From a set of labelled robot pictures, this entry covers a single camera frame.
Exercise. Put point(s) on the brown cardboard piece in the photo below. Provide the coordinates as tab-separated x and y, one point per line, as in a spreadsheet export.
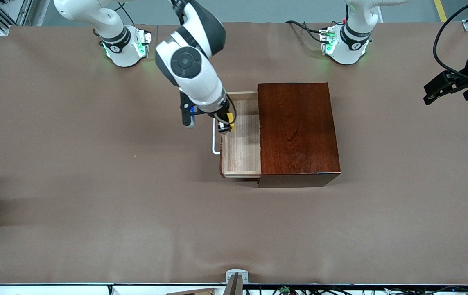
193	292

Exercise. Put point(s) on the dark brown wooden cabinet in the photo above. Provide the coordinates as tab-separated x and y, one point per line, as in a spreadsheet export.
299	131

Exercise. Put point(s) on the grey metal camera bracket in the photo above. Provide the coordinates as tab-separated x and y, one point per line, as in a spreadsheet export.
231	273

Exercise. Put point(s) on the yellow block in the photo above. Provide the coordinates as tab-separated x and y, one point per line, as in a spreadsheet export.
230	122

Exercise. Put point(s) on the brown table cloth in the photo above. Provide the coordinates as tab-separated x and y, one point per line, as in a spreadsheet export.
176	225

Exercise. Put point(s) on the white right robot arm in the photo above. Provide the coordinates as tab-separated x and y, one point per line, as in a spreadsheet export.
193	78

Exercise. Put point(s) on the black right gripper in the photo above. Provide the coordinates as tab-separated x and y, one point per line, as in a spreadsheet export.
222	114

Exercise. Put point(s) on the green terminal connector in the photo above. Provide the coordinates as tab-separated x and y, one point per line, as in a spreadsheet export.
285	290

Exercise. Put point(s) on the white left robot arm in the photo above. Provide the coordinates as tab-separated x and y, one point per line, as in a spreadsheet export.
350	53

